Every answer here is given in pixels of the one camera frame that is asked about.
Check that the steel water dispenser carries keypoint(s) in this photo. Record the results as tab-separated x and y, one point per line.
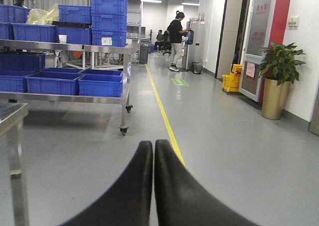
194	44

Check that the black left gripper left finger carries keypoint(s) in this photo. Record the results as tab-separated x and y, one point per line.
128	201

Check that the small grey trash bin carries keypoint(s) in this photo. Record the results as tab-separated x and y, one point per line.
196	67

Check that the yellow plastic bag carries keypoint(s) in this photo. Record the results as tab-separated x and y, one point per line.
43	17

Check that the potted green plant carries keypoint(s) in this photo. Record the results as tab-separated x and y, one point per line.
278	68

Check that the yellow mop bucket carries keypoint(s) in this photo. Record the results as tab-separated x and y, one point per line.
231	81

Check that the blue bin lower front middle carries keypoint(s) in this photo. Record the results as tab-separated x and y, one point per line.
53	83

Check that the person in black shirt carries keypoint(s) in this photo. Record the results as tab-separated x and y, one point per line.
175	35

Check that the blue bin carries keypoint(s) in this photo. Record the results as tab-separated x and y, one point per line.
100	85
53	83

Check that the stacked blue crates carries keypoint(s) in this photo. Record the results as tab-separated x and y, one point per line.
109	22

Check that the steel table corner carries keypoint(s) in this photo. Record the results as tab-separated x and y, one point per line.
11	125

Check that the blue bin lower front right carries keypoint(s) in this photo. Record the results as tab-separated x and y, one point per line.
100	85

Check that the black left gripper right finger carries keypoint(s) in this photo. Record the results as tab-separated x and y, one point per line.
181	200

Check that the stainless steel shelf cart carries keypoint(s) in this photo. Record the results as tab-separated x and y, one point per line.
87	50

